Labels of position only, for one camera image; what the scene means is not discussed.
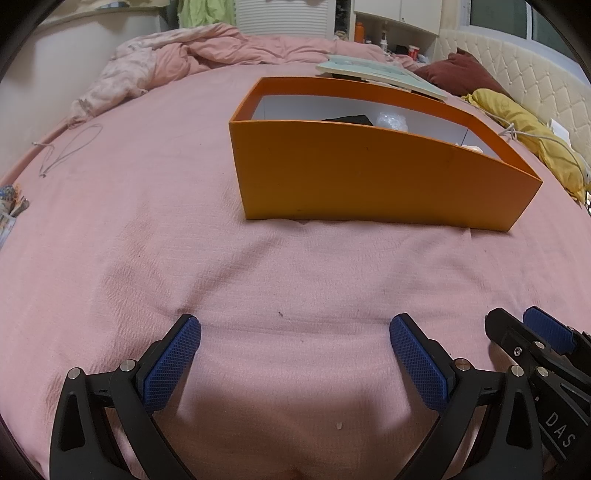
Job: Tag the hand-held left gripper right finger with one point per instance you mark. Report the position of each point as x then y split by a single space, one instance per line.
418 364

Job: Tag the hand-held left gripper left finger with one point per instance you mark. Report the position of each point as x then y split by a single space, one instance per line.
173 364

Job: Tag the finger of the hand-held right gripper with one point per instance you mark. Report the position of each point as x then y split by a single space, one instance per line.
547 327
508 334

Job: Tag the orange cardboard box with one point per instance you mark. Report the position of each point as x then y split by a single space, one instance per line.
369 184

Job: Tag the clear plastic bag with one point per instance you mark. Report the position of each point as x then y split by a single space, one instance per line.
391 121

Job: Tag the yellow pillow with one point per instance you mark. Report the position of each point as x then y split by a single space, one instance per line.
517 115

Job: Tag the colourful paper bundle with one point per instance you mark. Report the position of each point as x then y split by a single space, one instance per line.
9 203

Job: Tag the maroon pillow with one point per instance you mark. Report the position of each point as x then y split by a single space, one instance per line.
457 71

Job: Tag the cream padded headboard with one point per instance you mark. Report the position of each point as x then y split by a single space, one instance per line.
508 60

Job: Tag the red can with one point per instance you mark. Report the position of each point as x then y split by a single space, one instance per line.
413 53

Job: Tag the green lap board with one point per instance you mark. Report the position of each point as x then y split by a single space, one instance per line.
369 69

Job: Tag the pink duvet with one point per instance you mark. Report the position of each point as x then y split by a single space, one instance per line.
161 60

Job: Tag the window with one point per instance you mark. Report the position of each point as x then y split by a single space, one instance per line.
498 16

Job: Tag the orange bottle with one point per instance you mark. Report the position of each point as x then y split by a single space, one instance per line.
360 33

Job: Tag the white cabinet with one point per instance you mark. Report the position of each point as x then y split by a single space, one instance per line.
397 9

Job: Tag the green garment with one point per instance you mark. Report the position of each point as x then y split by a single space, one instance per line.
203 11

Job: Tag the white louvred drawer unit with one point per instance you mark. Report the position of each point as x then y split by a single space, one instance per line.
281 16

